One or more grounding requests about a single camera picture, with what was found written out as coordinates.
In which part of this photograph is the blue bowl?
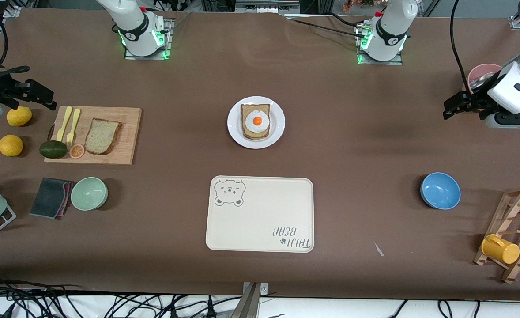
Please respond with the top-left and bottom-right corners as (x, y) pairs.
(420, 172), (461, 210)

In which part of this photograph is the yellow plastic fork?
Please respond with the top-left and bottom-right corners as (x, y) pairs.
(67, 109), (81, 146)

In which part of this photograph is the yellow mug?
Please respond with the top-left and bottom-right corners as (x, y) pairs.
(481, 234), (520, 265)

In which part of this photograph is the white round plate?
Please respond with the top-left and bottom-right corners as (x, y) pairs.
(227, 96), (286, 149)

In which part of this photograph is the grey background box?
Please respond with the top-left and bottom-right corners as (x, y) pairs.
(236, 0), (300, 14)

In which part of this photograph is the seeded bread slice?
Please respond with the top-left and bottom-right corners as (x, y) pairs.
(85, 118), (123, 155)

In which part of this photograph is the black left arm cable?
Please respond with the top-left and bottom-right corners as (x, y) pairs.
(449, 0), (472, 94)

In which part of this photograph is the black floor cable tangle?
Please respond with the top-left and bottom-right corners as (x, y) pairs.
(0, 274), (243, 318)

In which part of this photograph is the dark grey folded cloth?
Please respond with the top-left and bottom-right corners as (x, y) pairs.
(30, 178), (72, 220)

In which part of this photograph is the yellow lemon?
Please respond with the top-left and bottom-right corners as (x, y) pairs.
(7, 106), (33, 127)
(0, 135), (24, 157)

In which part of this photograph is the mint green bowl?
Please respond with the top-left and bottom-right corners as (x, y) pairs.
(71, 177), (109, 211)

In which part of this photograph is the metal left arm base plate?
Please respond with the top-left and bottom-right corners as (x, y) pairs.
(356, 24), (404, 66)

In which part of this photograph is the yellow plastic knife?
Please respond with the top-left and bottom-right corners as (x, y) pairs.
(56, 106), (73, 143)

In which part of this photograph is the pink bowl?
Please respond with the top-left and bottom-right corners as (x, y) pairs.
(467, 64), (503, 94)

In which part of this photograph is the fried egg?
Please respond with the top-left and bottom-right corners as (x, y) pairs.
(245, 110), (270, 133)

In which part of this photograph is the metal table edge bracket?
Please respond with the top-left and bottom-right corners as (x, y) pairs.
(241, 282), (269, 318)

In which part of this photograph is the black cable on table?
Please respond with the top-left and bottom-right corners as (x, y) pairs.
(284, 15), (367, 38)

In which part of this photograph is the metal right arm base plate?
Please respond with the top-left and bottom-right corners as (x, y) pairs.
(124, 18), (173, 61)

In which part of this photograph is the bamboo cutting board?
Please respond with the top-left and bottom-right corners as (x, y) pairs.
(44, 106), (142, 166)

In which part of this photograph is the beige bear print tray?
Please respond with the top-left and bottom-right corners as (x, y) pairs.
(205, 176), (315, 253)

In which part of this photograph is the green avocado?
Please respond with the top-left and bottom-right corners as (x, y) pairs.
(39, 140), (68, 159)

